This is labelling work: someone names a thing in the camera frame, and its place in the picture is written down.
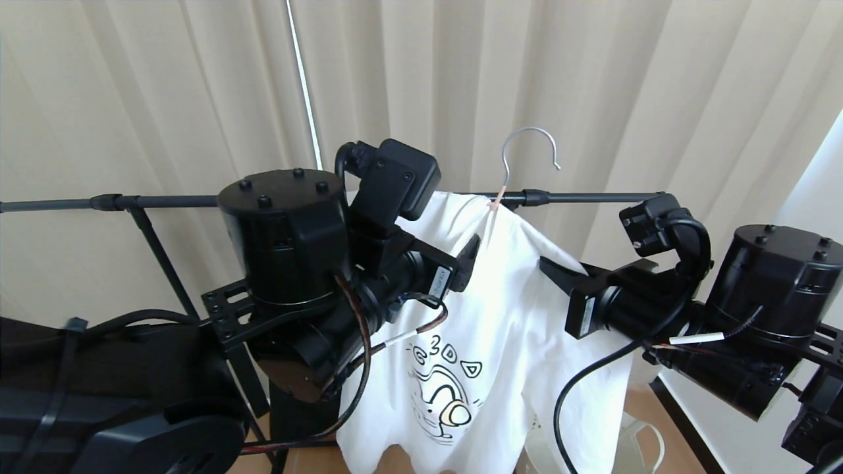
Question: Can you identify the beige curtain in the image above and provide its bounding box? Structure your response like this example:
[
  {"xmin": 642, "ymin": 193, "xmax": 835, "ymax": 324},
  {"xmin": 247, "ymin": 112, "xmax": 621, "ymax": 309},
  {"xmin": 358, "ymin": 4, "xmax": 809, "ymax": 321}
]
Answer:
[{"xmin": 0, "ymin": 0, "xmax": 843, "ymax": 409}]

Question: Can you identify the black clothes rack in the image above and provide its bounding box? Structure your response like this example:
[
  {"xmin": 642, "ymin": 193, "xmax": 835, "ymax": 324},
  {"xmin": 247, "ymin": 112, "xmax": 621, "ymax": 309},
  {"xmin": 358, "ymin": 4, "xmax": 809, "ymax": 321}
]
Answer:
[{"xmin": 0, "ymin": 191, "xmax": 666, "ymax": 474}]

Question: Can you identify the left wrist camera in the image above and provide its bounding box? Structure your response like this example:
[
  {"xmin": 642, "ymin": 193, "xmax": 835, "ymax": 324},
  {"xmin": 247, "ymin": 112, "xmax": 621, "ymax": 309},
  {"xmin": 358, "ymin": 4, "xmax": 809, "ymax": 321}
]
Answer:
[{"xmin": 349, "ymin": 138, "xmax": 442, "ymax": 241}]

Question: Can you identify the pink clothes hanger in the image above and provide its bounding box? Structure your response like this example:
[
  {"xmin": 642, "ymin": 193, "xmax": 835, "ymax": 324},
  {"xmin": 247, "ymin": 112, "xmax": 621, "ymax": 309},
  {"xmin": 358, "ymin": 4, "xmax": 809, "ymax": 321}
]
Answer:
[{"xmin": 486, "ymin": 126, "xmax": 562, "ymax": 215}]

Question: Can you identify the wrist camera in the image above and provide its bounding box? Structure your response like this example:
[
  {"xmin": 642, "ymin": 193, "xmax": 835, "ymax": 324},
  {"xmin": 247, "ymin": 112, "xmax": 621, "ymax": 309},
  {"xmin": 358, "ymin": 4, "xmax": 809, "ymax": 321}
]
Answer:
[
  {"xmin": 349, "ymin": 138, "xmax": 442, "ymax": 241},
  {"xmin": 619, "ymin": 193, "xmax": 693, "ymax": 255}
]

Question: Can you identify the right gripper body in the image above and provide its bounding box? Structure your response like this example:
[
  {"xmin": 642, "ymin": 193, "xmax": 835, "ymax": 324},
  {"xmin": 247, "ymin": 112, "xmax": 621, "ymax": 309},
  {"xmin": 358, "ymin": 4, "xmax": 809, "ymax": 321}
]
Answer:
[{"xmin": 565, "ymin": 280, "xmax": 697, "ymax": 340}]

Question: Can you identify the white printed garment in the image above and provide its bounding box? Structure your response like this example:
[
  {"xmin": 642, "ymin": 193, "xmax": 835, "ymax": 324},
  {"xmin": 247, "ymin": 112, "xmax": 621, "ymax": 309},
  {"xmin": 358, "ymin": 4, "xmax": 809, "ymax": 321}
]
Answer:
[{"xmin": 336, "ymin": 190, "xmax": 633, "ymax": 474}]

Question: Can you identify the white laundry basket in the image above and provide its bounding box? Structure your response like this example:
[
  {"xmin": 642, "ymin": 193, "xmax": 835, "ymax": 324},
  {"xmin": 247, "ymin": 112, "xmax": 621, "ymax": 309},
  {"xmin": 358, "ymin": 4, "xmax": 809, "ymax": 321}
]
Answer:
[{"xmin": 524, "ymin": 411, "xmax": 666, "ymax": 474}]

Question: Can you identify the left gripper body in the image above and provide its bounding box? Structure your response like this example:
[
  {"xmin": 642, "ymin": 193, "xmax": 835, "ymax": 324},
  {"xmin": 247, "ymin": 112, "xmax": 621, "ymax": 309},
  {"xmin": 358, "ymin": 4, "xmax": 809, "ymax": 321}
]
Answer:
[{"xmin": 377, "ymin": 247, "xmax": 463, "ymax": 318}]

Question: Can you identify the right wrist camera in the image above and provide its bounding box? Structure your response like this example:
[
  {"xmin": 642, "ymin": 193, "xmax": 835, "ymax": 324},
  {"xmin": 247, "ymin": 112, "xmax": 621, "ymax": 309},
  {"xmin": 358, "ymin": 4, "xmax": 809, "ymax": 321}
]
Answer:
[{"xmin": 619, "ymin": 193, "xmax": 693, "ymax": 255}]

